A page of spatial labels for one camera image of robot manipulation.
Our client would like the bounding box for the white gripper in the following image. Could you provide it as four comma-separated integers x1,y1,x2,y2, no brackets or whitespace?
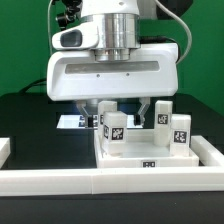
47,43,178,128

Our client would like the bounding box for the white square tabletop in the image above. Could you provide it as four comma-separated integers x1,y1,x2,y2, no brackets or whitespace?
94,129,199,168

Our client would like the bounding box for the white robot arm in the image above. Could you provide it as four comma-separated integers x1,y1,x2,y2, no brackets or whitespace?
47,0,186,125

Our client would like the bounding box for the white marker tag sheet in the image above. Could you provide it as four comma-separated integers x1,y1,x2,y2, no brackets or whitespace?
55,114,99,130

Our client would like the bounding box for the white U-shaped obstacle fence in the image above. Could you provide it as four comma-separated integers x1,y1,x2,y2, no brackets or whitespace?
0,138,224,196

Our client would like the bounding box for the black cable bundle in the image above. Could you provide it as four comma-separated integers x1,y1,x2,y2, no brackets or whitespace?
18,78,49,94

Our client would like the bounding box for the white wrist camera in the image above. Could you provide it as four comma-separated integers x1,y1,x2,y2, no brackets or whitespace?
52,22,99,50

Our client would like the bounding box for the grey thin cable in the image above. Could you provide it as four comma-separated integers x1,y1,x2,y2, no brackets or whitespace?
46,0,56,54

